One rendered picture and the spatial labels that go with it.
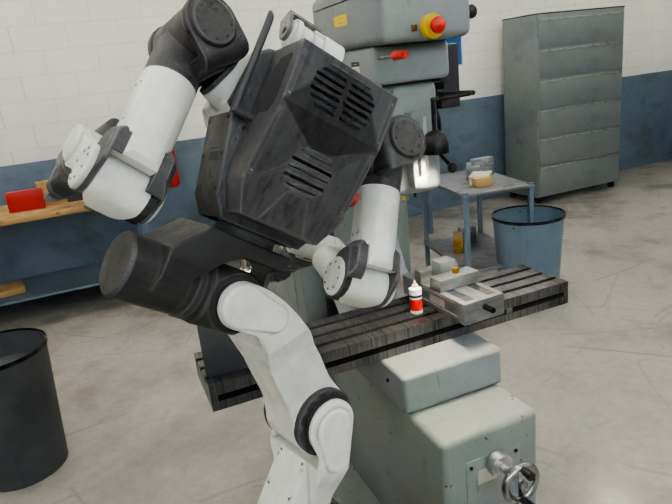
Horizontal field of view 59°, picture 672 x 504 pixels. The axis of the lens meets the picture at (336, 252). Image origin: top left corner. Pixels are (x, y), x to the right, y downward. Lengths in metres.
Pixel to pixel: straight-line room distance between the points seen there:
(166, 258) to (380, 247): 0.40
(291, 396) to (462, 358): 0.74
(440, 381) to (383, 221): 0.75
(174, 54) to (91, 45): 4.78
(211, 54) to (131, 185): 0.24
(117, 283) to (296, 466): 0.57
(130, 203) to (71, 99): 4.83
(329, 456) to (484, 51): 6.28
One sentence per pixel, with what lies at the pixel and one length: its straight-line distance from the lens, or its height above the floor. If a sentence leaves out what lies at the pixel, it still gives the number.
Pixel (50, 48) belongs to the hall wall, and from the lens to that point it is 5.79.
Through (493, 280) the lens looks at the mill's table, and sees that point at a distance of 2.16.
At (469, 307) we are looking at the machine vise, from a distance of 1.80.
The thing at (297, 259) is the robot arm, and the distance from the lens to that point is 1.43.
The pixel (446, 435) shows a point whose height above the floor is 0.71.
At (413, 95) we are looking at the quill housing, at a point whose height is 1.59.
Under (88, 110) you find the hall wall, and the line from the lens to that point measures 5.77.
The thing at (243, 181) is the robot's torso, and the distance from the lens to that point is 0.94.
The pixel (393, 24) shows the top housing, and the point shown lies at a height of 1.77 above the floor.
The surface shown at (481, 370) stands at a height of 0.78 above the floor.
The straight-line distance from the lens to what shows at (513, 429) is 1.78.
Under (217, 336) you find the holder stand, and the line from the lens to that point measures 1.65.
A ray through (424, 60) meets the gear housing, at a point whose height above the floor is 1.68.
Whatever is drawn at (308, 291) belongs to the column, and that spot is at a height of 0.92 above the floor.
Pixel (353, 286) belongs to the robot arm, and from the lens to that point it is 1.13.
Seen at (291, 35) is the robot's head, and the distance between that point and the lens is 1.17.
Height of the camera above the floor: 1.68
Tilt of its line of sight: 17 degrees down
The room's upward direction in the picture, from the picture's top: 6 degrees counter-clockwise
